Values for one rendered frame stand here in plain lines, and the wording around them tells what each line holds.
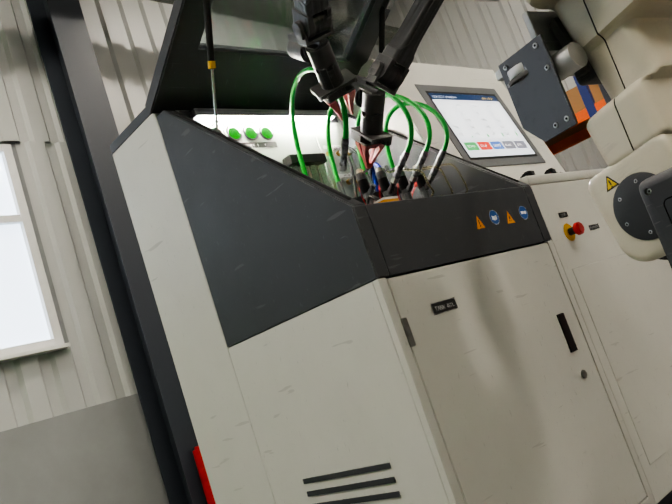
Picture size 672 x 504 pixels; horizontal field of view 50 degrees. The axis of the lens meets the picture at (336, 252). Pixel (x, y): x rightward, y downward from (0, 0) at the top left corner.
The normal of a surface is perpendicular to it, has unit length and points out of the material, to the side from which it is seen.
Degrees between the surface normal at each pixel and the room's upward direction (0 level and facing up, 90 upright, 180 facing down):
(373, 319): 90
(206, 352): 90
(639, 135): 90
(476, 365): 90
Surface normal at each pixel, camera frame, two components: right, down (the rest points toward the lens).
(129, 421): 0.69, -0.34
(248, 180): -0.71, 0.12
